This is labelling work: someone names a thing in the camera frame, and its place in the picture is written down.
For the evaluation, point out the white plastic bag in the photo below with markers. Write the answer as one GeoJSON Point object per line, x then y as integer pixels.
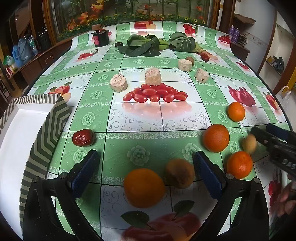
{"type": "Point", "coordinates": [284, 96]}

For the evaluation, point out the bok choy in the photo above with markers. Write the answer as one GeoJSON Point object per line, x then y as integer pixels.
{"type": "Point", "coordinates": [182, 42]}
{"type": "Point", "coordinates": [141, 46]}

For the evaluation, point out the blue plastic jug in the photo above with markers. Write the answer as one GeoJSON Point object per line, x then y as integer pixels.
{"type": "Point", "coordinates": [17, 56]}

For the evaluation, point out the dark bag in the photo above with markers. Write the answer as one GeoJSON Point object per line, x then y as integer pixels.
{"type": "Point", "coordinates": [277, 63]}

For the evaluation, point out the large blue water bottle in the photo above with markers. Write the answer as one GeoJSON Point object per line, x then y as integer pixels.
{"type": "Point", "coordinates": [24, 49]}

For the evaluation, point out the green packet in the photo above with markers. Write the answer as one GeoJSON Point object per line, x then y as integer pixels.
{"type": "Point", "coordinates": [8, 60]}

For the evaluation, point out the red date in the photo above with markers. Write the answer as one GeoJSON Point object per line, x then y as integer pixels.
{"type": "Point", "coordinates": [204, 57]}
{"type": "Point", "coordinates": [82, 137]}

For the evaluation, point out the small tan round fruit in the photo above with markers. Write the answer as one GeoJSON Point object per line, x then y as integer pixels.
{"type": "Point", "coordinates": [249, 144]}

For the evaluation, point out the beige chunk with stem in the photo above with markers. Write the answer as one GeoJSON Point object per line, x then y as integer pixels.
{"type": "Point", "coordinates": [118, 83]}

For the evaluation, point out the brown kiwi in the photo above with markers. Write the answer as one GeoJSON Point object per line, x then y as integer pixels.
{"type": "Point", "coordinates": [190, 59]}
{"type": "Point", "coordinates": [180, 173]}

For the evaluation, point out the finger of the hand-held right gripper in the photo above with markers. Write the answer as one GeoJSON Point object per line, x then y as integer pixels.
{"type": "Point", "coordinates": [278, 132]}
{"type": "Point", "coordinates": [266, 139]}

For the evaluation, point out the dark pot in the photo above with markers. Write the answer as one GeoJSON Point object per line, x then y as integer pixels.
{"type": "Point", "coordinates": [42, 41]}

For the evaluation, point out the green pepper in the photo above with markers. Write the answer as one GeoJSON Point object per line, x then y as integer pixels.
{"type": "Point", "coordinates": [163, 44]}

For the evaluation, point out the purple spray can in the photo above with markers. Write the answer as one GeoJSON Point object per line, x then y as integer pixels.
{"type": "Point", "coordinates": [236, 34]}
{"type": "Point", "coordinates": [231, 33]}

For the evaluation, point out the person's right hand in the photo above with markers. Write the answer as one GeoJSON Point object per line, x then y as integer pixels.
{"type": "Point", "coordinates": [286, 198]}

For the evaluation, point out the green printed tablecloth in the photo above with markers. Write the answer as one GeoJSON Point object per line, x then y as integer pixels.
{"type": "Point", "coordinates": [161, 143]}

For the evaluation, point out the orange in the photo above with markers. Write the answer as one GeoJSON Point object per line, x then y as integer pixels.
{"type": "Point", "coordinates": [236, 111]}
{"type": "Point", "coordinates": [239, 165]}
{"type": "Point", "coordinates": [144, 187]}
{"type": "Point", "coordinates": [216, 138]}

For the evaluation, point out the glass case with artificial plants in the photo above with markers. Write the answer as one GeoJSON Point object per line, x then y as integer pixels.
{"type": "Point", "coordinates": [161, 9]}

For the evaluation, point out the clear plastic bottle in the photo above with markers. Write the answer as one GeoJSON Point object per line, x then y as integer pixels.
{"type": "Point", "coordinates": [32, 45]}

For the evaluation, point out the small brown wooden block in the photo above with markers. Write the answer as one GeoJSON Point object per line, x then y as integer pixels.
{"type": "Point", "coordinates": [97, 27]}

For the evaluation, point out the white box with striped rim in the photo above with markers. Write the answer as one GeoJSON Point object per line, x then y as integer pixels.
{"type": "Point", "coordinates": [13, 143]}

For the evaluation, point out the tall beige cylinder chunk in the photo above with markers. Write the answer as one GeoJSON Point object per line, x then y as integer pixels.
{"type": "Point", "coordinates": [152, 76]}

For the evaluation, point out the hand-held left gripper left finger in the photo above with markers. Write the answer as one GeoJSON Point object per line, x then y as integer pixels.
{"type": "Point", "coordinates": [84, 172]}

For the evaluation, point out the wooden cabinet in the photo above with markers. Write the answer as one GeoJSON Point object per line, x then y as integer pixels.
{"type": "Point", "coordinates": [46, 60]}

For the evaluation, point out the black jar with red label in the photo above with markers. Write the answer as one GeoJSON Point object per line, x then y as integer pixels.
{"type": "Point", "coordinates": [100, 39]}

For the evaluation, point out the small dark round fruit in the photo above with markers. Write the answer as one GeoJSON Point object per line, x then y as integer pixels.
{"type": "Point", "coordinates": [119, 44]}

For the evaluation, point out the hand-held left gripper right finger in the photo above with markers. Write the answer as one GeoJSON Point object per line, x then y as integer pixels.
{"type": "Point", "coordinates": [208, 173]}

